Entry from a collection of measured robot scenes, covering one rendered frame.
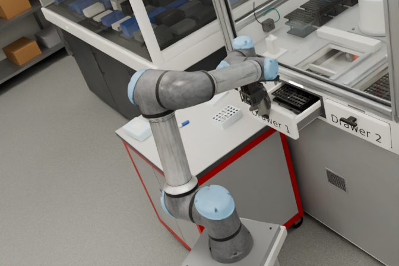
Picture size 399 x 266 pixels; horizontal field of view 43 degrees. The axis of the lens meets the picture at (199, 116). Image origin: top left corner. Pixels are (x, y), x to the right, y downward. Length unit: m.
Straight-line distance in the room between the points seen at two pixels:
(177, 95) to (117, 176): 2.18
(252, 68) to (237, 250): 0.59
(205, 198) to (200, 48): 1.32
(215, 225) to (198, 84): 0.46
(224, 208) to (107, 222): 1.75
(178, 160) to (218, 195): 0.17
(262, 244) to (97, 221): 1.75
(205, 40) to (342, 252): 1.30
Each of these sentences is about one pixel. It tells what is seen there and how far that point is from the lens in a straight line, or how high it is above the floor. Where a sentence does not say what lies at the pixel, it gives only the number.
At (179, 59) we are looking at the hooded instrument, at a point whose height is 0.88.
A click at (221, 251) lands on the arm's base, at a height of 0.83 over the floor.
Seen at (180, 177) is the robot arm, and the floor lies 1.06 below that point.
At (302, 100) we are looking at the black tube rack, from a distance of 2.10.
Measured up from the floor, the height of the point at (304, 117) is 0.87.
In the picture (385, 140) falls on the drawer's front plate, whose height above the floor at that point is 0.86.
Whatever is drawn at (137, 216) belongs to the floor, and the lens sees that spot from 3.20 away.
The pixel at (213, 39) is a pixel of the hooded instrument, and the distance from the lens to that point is 2.82.
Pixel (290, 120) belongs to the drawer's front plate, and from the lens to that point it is 1.99.
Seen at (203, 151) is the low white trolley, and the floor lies 0.76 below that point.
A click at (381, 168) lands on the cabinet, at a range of 2.06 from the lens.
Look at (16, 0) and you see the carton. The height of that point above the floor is 0.75.
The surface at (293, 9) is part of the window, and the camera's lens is 1.95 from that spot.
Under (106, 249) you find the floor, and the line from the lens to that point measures 3.11.
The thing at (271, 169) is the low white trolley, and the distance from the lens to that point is 2.40.
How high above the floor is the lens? 2.09
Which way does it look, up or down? 33 degrees down
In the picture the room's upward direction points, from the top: 19 degrees counter-clockwise
